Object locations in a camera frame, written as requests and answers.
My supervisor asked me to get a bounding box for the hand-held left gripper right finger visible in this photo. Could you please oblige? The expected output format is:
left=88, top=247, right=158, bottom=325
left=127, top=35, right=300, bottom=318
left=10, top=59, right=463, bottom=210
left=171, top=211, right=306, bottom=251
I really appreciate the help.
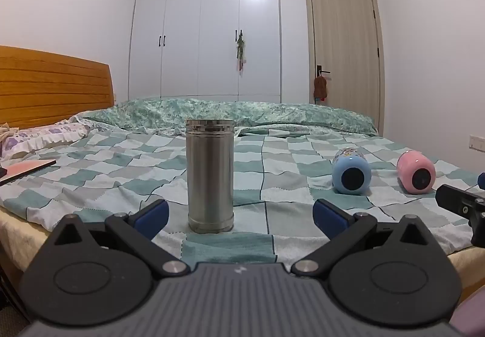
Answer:
left=291, top=198, right=442, bottom=279

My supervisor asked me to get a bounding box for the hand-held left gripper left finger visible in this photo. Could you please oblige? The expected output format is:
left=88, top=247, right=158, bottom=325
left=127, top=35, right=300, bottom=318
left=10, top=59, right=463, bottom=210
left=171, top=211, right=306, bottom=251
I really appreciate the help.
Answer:
left=47, top=199, right=191, bottom=281

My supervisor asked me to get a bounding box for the stainless steel cup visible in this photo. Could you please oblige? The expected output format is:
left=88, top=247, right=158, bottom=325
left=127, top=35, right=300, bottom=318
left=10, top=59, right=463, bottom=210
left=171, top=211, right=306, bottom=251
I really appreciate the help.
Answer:
left=185, top=118, right=236, bottom=234

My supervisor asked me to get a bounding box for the blue cup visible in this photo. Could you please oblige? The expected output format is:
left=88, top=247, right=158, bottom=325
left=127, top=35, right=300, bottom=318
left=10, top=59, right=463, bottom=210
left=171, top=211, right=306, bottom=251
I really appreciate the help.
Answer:
left=332, top=147, right=372, bottom=196

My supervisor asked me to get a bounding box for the pink cup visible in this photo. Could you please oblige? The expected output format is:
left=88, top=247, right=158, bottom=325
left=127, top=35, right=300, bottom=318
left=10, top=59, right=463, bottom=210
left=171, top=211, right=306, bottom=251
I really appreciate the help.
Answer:
left=396, top=150, right=437, bottom=194

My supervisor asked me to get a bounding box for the checkered green blanket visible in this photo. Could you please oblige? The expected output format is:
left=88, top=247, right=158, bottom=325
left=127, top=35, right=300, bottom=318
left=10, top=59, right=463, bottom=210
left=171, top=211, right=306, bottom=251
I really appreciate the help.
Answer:
left=0, top=126, right=479, bottom=266

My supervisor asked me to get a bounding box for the purple cloth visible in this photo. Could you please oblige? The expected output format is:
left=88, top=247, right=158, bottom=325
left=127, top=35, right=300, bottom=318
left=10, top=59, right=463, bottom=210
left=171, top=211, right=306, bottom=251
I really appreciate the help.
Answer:
left=449, top=288, right=485, bottom=337

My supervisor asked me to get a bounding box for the green floral quilt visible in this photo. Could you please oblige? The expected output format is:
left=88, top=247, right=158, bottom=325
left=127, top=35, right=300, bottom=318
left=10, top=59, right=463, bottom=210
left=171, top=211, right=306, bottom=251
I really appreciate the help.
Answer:
left=81, top=97, right=380, bottom=138

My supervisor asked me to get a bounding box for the brown plush pendant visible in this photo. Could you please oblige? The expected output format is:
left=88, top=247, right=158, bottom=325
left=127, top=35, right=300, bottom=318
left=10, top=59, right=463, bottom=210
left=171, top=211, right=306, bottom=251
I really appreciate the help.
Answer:
left=313, top=75, right=328, bottom=99

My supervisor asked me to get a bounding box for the pink book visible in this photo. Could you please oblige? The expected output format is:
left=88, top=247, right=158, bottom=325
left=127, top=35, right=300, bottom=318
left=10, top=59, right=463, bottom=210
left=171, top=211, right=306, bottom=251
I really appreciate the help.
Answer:
left=0, top=159, right=57, bottom=187

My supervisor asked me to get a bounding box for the purple floral pillow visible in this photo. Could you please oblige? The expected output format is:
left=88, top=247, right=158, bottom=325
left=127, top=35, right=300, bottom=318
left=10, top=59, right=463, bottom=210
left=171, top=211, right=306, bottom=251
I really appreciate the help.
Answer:
left=0, top=122, right=92, bottom=161

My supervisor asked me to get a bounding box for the beige bed sheet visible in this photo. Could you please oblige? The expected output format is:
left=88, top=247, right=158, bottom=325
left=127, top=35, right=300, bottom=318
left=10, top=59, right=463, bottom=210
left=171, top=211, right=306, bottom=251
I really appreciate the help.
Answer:
left=0, top=204, right=485, bottom=296

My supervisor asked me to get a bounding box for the wooden headboard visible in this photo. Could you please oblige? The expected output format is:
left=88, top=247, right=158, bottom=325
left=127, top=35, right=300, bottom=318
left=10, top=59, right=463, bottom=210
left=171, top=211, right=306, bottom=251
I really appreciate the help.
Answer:
left=0, top=45, right=115, bottom=131

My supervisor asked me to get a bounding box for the beige door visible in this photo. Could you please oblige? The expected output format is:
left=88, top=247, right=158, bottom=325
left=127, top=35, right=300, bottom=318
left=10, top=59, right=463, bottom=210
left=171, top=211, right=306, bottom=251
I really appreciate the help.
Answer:
left=304, top=0, right=385, bottom=136

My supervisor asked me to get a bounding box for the white wardrobe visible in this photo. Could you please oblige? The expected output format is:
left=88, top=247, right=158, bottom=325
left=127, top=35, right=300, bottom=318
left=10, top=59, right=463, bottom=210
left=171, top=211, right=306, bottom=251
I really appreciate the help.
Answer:
left=128, top=0, right=283, bottom=104

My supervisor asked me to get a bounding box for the green hanging ornament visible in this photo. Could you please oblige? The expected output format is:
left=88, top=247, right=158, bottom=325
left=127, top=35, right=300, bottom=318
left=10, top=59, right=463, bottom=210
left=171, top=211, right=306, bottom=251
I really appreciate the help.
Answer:
left=236, top=34, right=248, bottom=74

